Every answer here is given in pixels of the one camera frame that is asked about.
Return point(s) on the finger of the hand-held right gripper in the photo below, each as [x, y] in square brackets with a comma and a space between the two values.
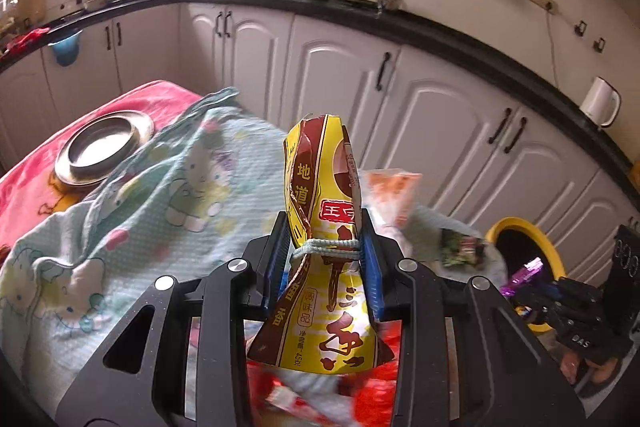
[549, 291]
[537, 313]

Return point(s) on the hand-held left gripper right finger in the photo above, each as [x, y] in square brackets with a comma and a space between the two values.
[370, 267]

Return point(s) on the green dark snack wrapper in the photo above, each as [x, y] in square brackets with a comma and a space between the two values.
[460, 249]

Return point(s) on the round metal plate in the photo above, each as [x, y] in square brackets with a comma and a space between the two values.
[100, 147]

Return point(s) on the yellow brown snack packet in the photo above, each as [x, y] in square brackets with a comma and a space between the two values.
[320, 187]

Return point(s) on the black kitchen countertop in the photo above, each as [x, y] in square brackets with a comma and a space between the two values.
[450, 34]

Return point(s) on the blue plastic basin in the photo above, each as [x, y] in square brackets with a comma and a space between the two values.
[66, 51]

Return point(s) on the black wall hook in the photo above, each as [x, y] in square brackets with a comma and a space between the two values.
[598, 45]
[580, 28]

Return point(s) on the red cloth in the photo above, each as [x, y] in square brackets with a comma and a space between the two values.
[27, 39]

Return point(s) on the red white snack wrapper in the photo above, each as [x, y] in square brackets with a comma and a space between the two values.
[370, 397]

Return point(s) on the white base cabinets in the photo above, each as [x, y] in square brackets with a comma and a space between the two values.
[440, 107]

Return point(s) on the person's right hand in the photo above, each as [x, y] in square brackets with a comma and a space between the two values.
[602, 374]

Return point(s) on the yellow rimmed bin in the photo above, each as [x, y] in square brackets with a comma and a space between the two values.
[522, 226]

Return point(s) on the cartoon cat printed blanket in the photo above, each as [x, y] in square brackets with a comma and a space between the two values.
[150, 217]

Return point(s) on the white kettle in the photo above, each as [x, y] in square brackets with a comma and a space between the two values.
[597, 102]

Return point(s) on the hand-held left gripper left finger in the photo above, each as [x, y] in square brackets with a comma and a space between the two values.
[277, 257]

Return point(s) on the white orange plastic bag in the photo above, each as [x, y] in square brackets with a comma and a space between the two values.
[392, 194]

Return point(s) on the red blanket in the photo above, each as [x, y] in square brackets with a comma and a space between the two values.
[30, 179]

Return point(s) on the purple wrapper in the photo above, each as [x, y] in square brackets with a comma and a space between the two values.
[525, 274]

